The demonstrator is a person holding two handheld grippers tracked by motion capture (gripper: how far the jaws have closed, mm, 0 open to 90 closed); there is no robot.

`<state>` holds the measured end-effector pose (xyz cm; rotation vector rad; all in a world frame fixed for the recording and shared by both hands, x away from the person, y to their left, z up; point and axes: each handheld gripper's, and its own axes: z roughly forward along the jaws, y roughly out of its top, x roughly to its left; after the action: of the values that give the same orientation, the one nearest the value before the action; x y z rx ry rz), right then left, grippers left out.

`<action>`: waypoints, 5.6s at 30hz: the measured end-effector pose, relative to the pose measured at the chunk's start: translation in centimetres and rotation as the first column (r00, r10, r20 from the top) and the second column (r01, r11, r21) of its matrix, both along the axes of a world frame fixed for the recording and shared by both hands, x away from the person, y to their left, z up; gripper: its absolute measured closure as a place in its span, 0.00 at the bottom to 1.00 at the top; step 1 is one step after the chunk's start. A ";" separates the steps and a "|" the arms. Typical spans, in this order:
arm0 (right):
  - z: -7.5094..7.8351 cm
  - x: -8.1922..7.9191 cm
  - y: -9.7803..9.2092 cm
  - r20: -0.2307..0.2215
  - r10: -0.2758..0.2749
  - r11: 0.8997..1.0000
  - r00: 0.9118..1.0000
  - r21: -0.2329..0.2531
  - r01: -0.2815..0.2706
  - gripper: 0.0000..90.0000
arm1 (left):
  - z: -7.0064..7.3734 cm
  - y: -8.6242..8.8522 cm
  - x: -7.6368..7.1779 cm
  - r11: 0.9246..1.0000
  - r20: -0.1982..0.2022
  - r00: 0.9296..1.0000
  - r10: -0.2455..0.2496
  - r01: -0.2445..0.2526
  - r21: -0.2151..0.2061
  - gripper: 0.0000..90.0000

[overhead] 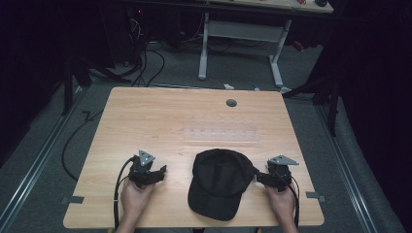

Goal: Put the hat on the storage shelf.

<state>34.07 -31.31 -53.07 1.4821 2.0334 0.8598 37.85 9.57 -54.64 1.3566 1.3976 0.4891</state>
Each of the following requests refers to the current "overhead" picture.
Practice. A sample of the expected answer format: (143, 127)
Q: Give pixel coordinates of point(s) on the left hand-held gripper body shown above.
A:
(141, 166)

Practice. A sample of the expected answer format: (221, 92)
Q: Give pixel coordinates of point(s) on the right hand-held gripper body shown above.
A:
(279, 173)

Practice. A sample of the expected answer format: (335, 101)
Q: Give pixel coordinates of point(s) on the black baseball cap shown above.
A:
(220, 184)

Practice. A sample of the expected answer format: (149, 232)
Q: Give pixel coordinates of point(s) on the person's left hand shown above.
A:
(134, 198)

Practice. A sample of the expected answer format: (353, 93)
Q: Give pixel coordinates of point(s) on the person's right hand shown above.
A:
(281, 204)

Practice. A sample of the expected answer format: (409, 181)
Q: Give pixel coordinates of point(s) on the grey tape piece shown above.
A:
(74, 200)
(315, 195)

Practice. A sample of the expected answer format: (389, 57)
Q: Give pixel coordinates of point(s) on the white paper scrap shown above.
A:
(228, 86)

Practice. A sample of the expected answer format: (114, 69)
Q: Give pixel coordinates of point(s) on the black stand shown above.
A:
(332, 97)
(68, 87)

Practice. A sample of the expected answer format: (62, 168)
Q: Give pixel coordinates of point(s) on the red object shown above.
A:
(298, 46)

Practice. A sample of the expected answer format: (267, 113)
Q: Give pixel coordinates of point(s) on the desk with white metal legs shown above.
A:
(243, 30)

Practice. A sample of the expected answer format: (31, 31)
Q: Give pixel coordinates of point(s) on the black computer mouse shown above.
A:
(321, 2)

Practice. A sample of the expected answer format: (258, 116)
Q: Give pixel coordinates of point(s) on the metal floor rail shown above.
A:
(39, 158)
(345, 168)

